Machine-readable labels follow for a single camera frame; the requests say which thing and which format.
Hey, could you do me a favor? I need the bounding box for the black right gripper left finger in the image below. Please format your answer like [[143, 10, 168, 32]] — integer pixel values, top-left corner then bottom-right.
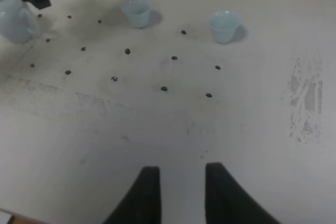
[[104, 166, 161, 224]]

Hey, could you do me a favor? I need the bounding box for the right light blue teacup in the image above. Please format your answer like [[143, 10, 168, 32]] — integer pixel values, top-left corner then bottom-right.
[[208, 10, 241, 44]]

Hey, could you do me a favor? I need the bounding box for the light blue teacup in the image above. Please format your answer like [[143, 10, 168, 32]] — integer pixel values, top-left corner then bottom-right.
[[208, 10, 241, 44], [121, 0, 152, 28]]

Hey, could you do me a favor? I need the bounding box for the left light blue teacup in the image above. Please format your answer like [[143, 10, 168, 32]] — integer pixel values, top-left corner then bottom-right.
[[121, 0, 152, 28]]

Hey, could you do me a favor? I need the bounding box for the light blue porcelain teapot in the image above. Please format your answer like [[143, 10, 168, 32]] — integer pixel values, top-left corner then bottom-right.
[[1, 0, 41, 44]]

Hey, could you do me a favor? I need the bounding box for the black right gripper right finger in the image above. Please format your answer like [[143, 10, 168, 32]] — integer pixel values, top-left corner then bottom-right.
[[205, 163, 279, 224]]

